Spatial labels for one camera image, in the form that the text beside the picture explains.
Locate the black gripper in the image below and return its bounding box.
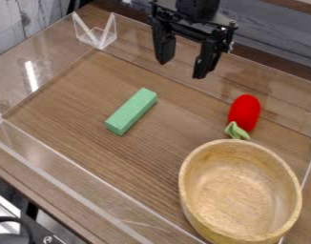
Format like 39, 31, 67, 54
150, 0, 240, 79

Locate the red plush strawberry toy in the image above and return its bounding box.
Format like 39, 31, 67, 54
225, 94, 262, 140

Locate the green rectangular block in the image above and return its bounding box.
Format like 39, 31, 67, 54
105, 88, 157, 135

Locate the wooden bowl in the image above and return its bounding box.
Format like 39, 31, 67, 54
179, 139, 302, 244

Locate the clear acrylic table enclosure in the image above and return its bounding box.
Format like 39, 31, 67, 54
0, 14, 311, 244

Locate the black cable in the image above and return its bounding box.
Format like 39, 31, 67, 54
0, 215, 37, 244

